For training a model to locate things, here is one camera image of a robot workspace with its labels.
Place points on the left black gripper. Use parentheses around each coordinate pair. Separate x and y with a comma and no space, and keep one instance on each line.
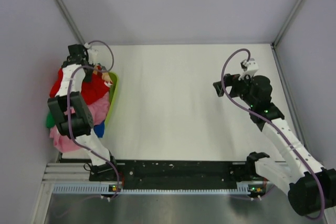
(87,78)

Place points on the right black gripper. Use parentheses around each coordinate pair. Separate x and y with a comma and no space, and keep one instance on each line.
(232,81)

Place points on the red t shirt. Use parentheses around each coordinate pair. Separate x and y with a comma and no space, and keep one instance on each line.
(90,91)

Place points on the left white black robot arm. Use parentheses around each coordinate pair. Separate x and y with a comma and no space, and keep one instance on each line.
(71,114)

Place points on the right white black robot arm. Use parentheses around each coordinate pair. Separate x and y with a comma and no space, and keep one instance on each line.
(309,186)

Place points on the lime green tray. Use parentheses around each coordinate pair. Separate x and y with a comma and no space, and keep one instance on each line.
(112,95)

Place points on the blue t shirt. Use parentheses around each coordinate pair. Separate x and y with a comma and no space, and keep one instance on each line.
(99,129)

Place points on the green t shirt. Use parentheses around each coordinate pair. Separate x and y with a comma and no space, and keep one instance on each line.
(50,122)

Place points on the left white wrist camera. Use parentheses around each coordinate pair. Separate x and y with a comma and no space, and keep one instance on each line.
(92,54)

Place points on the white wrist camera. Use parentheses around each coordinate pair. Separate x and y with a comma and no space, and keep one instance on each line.
(249,68)
(92,54)

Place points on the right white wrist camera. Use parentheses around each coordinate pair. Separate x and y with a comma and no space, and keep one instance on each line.
(249,68)

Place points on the left aluminium frame post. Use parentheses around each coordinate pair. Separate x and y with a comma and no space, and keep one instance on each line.
(70,21)

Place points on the aluminium frame post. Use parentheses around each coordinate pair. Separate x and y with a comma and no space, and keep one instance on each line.
(287,23)
(70,21)

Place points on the grey slotted cable duct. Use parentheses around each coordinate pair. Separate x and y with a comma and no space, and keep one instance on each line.
(90,189)

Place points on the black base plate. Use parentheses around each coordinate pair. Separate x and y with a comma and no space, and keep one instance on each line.
(176,175)

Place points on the right aluminium frame post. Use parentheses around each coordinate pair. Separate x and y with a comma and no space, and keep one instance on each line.
(287,23)

